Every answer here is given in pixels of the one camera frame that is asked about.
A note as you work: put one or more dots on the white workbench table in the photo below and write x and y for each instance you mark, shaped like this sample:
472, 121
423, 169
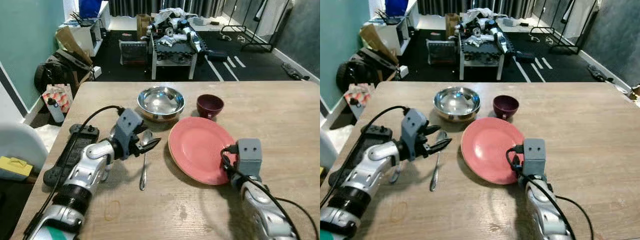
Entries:
172, 52
480, 52

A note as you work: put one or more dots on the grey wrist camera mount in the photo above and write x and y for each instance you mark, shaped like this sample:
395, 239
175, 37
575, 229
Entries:
127, 124
249, 157
414, 125
534, 156

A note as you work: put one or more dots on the red white patterned box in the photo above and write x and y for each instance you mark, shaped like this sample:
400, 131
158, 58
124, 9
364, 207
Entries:
361, 92
59, 96

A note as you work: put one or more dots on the pink round plate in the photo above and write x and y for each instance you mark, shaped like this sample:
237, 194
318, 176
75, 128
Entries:
197, 147
487, 147

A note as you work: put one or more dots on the brown cardboard box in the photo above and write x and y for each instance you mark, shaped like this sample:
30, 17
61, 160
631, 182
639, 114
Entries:
451, 24
143, 25

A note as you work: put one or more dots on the black metal clothes rack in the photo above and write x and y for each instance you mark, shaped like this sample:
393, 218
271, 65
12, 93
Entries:
260, 46
567, 47

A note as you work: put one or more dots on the small black box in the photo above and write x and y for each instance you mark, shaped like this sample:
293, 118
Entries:
217, 55
525, 57

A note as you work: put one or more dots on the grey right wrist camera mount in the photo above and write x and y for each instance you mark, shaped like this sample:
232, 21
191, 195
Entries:
249, 157
534, 156

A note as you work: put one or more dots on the black floor power strip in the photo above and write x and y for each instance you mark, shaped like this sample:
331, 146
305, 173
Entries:
600, 74
295, 71

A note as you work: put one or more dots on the yellow plastic object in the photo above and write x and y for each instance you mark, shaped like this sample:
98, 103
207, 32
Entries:
14, 167

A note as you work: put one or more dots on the stainless steel bowl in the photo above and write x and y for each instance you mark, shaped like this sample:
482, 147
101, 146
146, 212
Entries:
160, 102
456, 102

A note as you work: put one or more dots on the black backpack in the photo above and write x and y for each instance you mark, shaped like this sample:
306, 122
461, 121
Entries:
357, 72
57, 72

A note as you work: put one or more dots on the grey bottle with black cap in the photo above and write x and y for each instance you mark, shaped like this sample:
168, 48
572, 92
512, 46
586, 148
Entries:
356, 110
56, 112

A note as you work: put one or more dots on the white shelf unit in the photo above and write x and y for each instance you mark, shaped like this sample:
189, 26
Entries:
392, 34
85, 35

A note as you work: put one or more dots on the dark grey curtain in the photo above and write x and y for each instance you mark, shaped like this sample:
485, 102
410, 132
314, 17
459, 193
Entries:
140, 6
445, 6

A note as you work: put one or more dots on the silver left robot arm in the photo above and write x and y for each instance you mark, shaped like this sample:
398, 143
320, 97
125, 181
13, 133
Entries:
367, 172
85, 172

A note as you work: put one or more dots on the silver metal spoon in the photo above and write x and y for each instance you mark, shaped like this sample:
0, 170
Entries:
144, 170
435, 172

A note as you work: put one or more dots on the brown cardboard sheet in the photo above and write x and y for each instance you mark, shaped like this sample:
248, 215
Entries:
377, 42
72, 42

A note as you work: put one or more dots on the grey plastic crate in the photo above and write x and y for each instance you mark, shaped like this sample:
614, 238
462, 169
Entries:
133, 52
441, 51

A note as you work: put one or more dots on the black floor mat white stripes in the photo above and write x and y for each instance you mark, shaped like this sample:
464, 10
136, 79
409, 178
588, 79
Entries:
565, 70
260, 67

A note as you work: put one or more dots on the white rounded chair back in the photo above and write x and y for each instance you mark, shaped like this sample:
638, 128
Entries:
20, 145
326, 150

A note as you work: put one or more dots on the blue plastic bin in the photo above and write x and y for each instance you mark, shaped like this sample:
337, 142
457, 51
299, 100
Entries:
90, 7
396, 6

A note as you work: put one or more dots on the white plug box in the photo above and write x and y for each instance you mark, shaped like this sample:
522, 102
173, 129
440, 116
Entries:
96, 72
403, 71

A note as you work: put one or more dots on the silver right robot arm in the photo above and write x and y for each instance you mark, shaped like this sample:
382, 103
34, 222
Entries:
262, 215
545, 215

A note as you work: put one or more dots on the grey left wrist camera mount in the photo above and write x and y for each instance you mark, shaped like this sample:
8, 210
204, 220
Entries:
127, 124
414, 125

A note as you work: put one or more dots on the dismantled silver robot parts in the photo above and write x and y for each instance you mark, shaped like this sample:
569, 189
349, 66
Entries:
187, 32
495, 32

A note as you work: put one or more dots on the small maroon bowl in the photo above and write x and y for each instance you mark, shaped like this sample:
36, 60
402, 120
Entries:
506, 107
210, 106

